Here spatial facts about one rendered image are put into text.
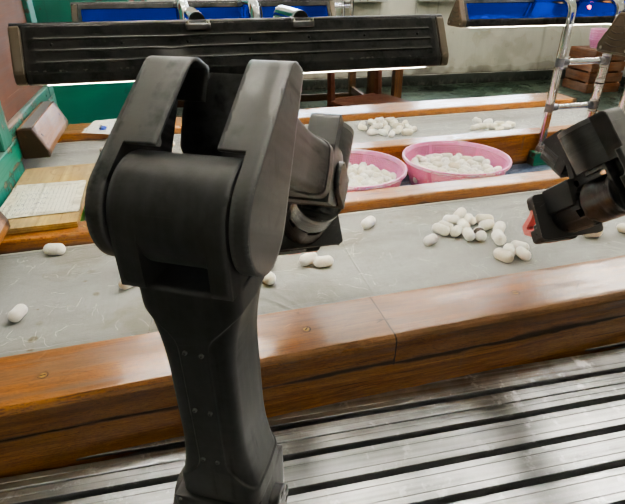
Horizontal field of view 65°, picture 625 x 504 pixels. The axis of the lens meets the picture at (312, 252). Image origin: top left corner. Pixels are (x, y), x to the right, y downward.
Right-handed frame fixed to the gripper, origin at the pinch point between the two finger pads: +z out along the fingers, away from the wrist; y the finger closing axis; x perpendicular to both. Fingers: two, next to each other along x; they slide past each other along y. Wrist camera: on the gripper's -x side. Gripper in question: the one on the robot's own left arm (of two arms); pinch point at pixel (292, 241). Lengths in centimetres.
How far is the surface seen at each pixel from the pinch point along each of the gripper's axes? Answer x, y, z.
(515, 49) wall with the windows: -301, -392, 392
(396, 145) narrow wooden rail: -34, -42, 44
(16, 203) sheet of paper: -20, 47, 29
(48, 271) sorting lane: -3.1, 38.1, 15.5
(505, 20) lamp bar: -63, -75, 32
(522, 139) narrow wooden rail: -33, -81, 45
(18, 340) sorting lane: 9.0, 38.6, 2.1
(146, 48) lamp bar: -26.5, 17.7, -9.9
